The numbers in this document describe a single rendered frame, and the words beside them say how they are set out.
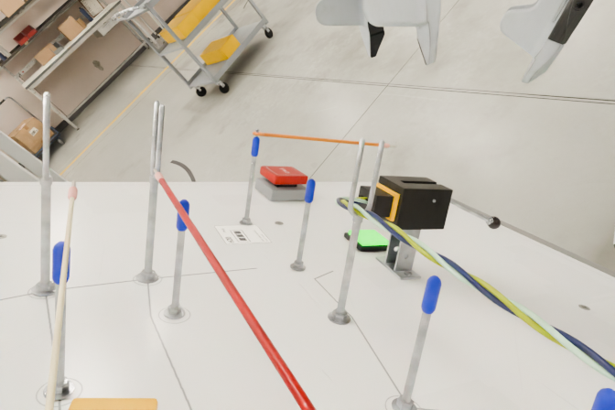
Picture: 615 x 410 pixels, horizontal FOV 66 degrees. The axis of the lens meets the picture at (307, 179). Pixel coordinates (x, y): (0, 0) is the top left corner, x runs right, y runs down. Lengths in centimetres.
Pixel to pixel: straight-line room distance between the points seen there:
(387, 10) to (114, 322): 29
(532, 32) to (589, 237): 131
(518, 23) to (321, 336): 33
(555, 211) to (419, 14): 152
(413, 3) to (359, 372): 26
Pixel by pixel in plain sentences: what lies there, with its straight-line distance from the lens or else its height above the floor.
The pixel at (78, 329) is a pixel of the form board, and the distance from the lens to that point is 35.
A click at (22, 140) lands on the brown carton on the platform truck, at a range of 760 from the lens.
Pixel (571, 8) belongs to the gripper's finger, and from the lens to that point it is 47.
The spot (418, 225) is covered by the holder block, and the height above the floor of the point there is 111.
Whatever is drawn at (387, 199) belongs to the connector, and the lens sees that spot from 43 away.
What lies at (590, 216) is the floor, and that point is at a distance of 180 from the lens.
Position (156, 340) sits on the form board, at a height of 125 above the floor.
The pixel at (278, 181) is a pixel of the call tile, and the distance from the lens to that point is 62.
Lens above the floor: 143
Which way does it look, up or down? 33 degrees down
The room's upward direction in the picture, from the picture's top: 42 degrees counter-clockwise
